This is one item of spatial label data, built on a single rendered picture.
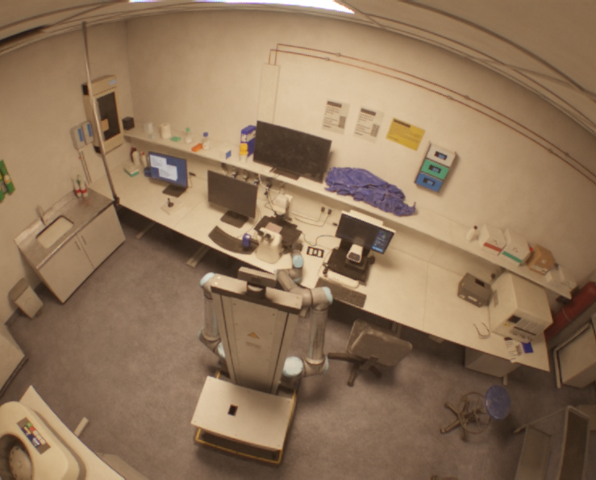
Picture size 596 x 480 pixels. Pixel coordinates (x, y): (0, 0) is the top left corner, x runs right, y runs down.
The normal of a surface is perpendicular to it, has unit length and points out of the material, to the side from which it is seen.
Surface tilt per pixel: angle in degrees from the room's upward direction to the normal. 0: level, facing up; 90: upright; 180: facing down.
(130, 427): 0
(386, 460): 0
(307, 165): 86
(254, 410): 0
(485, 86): 90
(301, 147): 86
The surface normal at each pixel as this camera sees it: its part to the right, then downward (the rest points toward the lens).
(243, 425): 0.14, -0.70
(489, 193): -0.37, 0.62
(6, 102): 0.92, 0.36
